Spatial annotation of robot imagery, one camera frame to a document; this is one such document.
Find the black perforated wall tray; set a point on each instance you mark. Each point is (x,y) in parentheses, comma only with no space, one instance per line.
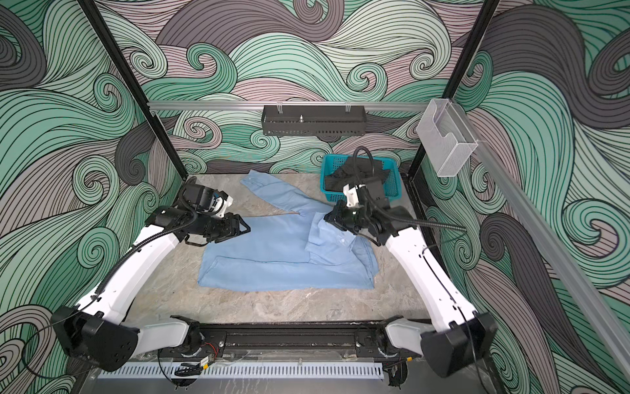
(306,120)

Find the right aluminium rail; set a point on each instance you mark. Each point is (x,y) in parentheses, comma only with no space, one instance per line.
(605,322)

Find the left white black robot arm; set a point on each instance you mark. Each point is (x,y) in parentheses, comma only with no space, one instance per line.
(93,331)

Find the black front mounting rail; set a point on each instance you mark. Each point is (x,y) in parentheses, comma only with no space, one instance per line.
(367,339)

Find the clear plastic wall bin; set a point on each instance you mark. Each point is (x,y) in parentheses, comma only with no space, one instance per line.
(447,136)

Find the white slotted cable duct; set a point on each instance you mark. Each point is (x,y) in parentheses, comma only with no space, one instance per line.
(254,370)

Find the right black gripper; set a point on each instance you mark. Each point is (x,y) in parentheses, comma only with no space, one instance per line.
(340,215)

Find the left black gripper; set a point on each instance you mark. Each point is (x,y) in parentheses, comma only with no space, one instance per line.
(232,227)

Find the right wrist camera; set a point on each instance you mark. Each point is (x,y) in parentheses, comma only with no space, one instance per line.
(364,194)

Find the aluminium rail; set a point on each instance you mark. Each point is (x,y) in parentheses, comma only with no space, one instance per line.
(605,322)
(225,105)

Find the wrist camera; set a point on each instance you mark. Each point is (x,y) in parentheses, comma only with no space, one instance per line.
(207,200)
(364,194)

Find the teal plastic basket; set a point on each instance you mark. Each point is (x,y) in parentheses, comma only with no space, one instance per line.
(393,177)

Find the light blue long sleeve shirt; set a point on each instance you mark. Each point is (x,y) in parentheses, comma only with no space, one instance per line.
(295,250)

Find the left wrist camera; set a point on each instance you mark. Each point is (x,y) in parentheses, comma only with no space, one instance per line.
(207,200)

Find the back aluminium rail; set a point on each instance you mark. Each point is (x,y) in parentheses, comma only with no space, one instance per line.
(225,105)

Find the dark grey shirt in basket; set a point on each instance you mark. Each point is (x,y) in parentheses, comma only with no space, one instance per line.
(343,170)

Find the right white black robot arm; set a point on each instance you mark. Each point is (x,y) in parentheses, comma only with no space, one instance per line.
(433,295)

